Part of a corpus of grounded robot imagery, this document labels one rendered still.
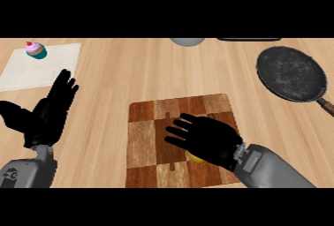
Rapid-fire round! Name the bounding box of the grey rounded bowl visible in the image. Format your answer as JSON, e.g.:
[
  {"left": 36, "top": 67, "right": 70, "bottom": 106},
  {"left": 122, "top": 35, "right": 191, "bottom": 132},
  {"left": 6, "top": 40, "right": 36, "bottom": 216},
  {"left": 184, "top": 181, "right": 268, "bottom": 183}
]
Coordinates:
[{"left": 169, "top": 37, "right": 206, "bottom": 48}]

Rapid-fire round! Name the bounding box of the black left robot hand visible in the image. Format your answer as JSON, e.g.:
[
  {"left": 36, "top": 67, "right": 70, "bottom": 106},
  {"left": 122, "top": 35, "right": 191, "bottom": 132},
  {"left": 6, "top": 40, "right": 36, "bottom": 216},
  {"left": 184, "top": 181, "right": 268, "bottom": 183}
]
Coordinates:
[{"left": 0, "top": 69, "right": 82, "bottom": 149}]

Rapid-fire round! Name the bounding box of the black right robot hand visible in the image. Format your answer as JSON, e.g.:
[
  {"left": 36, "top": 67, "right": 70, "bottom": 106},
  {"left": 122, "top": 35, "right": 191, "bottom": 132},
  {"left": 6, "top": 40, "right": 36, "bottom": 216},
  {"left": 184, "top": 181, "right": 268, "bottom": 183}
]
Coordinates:
[{"left": 163, "top": 112, "right": 246, "bottom": 173}]

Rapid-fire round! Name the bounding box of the white placemat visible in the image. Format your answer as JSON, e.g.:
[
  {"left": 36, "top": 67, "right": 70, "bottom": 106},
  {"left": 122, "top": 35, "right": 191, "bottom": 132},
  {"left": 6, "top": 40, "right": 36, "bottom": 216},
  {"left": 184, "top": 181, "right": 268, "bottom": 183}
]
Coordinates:
[{"left": 0, "top": 42, "right": 83, "bottom": 93}]

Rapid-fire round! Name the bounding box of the black frying pan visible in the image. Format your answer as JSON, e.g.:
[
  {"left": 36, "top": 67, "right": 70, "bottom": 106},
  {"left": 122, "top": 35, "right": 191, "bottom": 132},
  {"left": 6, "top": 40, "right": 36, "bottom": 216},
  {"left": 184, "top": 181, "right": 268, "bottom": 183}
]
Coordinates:
[{"left": 255, "top": 45, "right": 334, "bottom": 117}]

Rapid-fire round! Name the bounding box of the dark flat appliance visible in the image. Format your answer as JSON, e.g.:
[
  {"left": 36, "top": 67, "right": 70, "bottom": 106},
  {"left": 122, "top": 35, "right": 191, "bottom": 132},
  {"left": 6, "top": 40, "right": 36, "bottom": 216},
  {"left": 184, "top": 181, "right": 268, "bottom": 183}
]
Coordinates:
[{"left": 216, "top": 37, "right": 284, "bottom": 41}]

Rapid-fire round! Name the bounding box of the yellow lemon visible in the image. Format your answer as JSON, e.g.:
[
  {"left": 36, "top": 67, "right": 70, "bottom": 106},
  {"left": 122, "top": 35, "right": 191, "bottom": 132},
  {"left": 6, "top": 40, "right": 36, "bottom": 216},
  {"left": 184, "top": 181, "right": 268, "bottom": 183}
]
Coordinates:
[{"left": 185, "top": 151, "right": 206, "bottom": 164}]

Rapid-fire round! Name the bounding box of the pink frosted cupcake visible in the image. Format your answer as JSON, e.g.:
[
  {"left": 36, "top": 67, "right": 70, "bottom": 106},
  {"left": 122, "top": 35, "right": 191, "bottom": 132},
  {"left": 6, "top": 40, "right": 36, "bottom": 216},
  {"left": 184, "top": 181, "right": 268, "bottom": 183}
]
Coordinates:
[{"left": 25, "top": 41, "right": 49, "bottom": 61}]

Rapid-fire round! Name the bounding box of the checkered wooden cutting board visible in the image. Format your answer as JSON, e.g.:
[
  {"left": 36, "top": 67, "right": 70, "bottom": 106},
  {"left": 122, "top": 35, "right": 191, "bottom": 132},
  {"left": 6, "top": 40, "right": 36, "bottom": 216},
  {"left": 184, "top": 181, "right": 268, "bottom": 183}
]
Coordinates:
[{"left": 124, "top": 93, "right": 241, "bottom": 189}]

